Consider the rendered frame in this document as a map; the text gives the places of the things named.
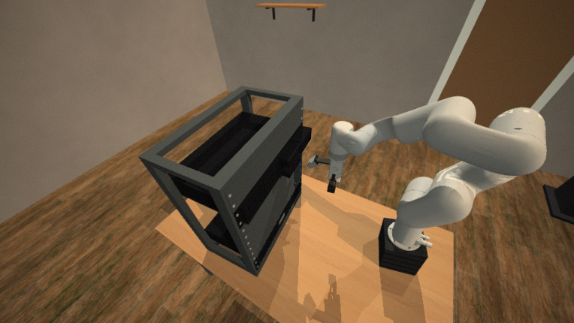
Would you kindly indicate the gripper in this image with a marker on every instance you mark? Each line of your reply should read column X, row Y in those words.
column 335, row 168

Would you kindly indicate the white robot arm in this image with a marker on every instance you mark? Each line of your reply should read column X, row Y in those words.
column 513, row 145

